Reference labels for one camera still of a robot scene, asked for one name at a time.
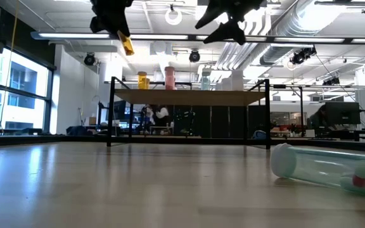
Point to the black computer monitor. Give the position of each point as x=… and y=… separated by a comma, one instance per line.
x=342, y=113

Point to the large window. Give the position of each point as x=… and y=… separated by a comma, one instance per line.
x=21, y=95

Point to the person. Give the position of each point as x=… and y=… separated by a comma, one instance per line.
x=318, y=118
x=162, y=114

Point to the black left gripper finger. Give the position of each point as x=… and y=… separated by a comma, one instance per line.
x=96, y=25
x=119, y=25

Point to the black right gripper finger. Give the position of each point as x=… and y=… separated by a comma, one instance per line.
x=209, y=17
x=228, y=31

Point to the black ceiling camera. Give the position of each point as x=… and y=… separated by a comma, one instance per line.
x=303, y=55
x=331, y=81
x=89, y=59
x=194, y=56

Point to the teal medicine bottle red pill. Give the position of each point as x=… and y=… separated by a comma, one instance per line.
x=322, y=168

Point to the teal medicine bottle white pills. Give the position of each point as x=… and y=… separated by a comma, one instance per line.
x=205, y=81

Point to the black overhead light bar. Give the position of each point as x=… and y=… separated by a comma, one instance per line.
x=74, y=35

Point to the pink medicine bottle white cap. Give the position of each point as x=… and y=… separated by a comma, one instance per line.
x=170, y=78

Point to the black aluminium table frame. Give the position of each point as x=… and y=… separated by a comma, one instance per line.
x=27, y=139

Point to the silver ventilation duct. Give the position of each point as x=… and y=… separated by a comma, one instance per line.
x=296, y=25

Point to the wooden shelf black metal frame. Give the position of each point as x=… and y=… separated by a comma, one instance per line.
x=227, y=98

